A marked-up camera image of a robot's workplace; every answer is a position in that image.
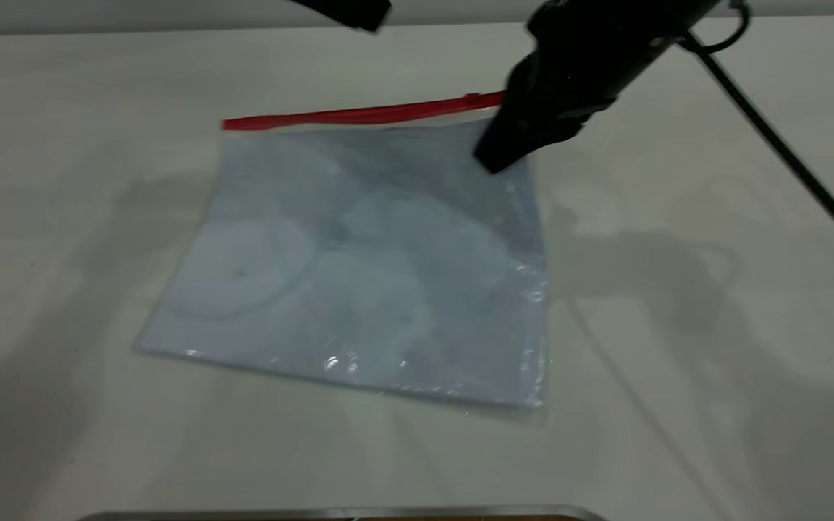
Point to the clear plastic bag red zipper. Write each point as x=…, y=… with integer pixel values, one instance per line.
x=518, y=304

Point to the red zipper slider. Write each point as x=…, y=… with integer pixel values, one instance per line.
x=472, y=97

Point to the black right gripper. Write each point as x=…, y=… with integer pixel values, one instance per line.
x=591, y=51

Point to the metal-edged plate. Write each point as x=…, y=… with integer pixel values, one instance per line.
x=316, y=514

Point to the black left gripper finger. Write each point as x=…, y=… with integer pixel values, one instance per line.
x=359, y=11

